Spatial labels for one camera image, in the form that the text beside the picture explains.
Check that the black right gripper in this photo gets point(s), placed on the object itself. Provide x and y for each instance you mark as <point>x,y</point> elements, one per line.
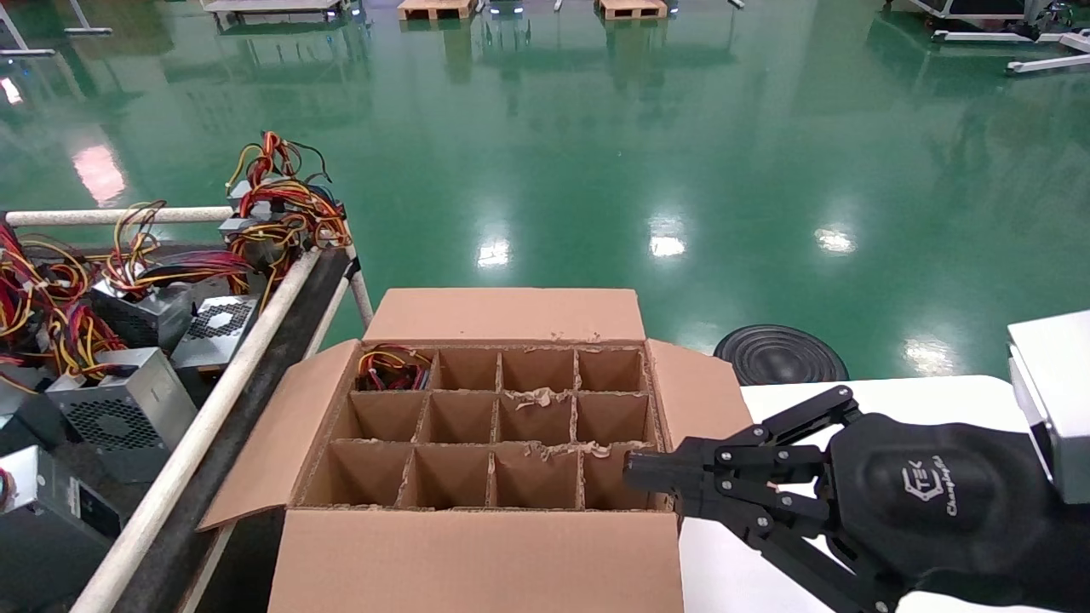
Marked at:
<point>937,502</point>

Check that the brown cardboard box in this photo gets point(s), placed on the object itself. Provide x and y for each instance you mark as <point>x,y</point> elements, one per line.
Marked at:
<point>502,315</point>

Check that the robot base with blue lights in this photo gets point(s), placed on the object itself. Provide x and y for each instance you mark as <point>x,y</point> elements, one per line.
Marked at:
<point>507,7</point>

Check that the black round ribbed disc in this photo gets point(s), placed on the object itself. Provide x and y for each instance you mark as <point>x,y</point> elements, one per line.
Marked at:
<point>779,353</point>

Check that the cardboard cell divider grid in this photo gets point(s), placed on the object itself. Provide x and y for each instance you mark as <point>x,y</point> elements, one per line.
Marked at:
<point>536,397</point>

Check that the wooden pallet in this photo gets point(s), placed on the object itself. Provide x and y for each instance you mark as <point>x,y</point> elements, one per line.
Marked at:
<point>632,8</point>
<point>436,8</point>

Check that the white stand leg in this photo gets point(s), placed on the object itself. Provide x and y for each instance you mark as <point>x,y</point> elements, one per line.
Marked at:
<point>1047,63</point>

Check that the dark machine on wheels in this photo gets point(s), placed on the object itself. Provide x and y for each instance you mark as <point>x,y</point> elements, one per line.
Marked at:
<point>979,8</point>

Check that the power supply with hexagonal grille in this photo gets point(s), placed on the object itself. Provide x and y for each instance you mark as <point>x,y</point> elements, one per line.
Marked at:
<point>217,323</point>

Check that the dark mesh-sided power supply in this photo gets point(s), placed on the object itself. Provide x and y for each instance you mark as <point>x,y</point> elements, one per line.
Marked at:
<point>140,315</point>

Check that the silver power supply round grille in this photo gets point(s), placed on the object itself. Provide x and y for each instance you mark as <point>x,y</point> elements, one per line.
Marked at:
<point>119,409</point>

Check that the grey metal table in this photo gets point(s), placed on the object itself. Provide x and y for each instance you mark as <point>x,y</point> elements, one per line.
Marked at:
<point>272,5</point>

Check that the white stand foot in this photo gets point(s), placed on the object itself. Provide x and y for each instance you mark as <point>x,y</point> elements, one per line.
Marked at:
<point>25,53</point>
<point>89,31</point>

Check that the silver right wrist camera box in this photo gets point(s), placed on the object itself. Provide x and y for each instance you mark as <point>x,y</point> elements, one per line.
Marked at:
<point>1056,400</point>

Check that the white stand frame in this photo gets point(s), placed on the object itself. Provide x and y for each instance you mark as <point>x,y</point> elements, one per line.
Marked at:
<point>979,36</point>

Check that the white pipe frame cart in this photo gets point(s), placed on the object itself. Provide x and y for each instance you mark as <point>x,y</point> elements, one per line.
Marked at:
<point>85,216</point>

